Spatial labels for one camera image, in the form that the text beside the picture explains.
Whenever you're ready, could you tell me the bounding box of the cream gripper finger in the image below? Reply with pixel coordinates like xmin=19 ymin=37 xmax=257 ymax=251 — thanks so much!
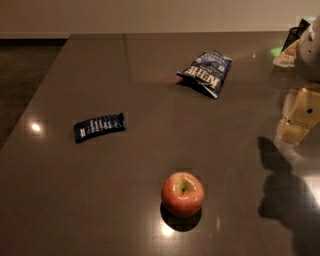
xmin=276 ymin=87 xmax=320 ymax=145
xmin=282 ymin=89 xmax=299 ymax=119

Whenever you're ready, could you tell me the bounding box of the red apple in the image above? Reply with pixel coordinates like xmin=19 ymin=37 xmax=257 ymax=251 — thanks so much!
xmin=161 ymin=172 xmax=204 ymax=218

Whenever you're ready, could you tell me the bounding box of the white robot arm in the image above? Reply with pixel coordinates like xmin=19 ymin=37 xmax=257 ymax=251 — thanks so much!
xmin=273 ymin=17 xmax=320 ymax=145

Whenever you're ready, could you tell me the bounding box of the blue kettle chip bag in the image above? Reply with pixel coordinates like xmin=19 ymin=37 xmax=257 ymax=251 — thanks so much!
xmin=177 ymin=51 xmax=232 ymax=99

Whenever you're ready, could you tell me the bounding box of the tan packet at table edge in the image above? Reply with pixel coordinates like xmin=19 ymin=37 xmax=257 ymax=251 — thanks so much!
xmin=273 ymin=40 xmax=299 ymax=68

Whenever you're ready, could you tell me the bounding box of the black mesh container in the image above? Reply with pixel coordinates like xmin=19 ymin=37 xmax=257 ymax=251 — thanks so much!
xmin=282 ymin=19 xmax=310 ymax=50

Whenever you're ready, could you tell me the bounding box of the dark blue snack bar wrapper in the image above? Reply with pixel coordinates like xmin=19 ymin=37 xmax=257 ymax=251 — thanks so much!
xmin=73 ymin=113 xmax=126 ymax=144

